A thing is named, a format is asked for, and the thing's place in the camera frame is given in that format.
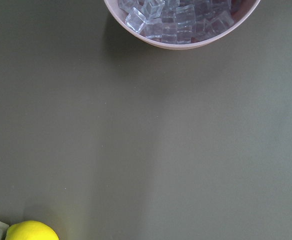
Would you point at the yellow lemon near board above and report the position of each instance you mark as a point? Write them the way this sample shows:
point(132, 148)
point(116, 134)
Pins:
point(31, 230)

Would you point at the clear ice cubes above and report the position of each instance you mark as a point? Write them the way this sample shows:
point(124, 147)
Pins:
point(179, 22)

